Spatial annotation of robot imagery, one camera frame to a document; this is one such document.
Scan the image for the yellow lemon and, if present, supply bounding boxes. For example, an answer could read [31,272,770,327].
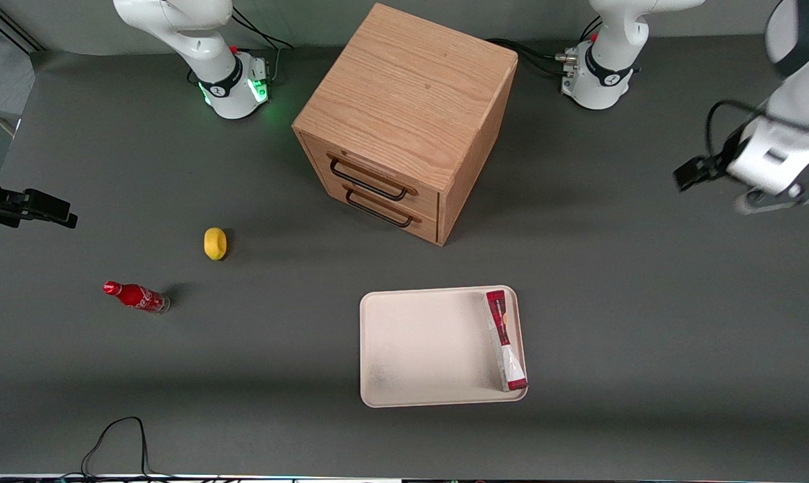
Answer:
[204,227,227,261]

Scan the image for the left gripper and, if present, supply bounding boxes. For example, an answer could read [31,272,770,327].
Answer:
[673,114,809,198]

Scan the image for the black left arm base cables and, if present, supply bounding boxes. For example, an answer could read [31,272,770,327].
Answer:
[487,15,603,78]

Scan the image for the black arm base cables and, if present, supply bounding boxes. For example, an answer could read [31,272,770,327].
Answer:
[487,15,603,78]
[230,7,295,85]

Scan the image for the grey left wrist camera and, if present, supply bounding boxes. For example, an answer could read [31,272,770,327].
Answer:
[735,171,809,216]

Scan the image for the black frame rail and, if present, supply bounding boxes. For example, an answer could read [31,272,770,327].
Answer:
[0,8,46,54]

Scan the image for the thin black looped cable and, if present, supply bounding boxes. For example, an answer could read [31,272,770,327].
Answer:
[80,417,177,480]

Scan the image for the wooden drawer cabinet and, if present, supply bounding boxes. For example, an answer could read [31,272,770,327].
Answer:
[292,3,519,247]

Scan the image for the red cola bottle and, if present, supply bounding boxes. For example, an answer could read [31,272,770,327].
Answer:
[103,280,171,315]

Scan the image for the red cookie box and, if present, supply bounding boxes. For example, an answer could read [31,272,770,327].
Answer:
[485,289,529,392]

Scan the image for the wooden drawer front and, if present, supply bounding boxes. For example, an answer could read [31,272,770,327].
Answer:
[323,178,441,245]
[303,134,441,219]

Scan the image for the beige plastic tray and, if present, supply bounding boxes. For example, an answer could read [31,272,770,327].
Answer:
[360,285,529,409]

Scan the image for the black metal drawer handle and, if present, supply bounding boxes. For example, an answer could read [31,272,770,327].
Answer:
[345,188,415,229]
[329,156,411,202]

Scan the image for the black right arm base cables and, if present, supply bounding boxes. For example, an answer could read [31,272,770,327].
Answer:
[230,7,295,85]

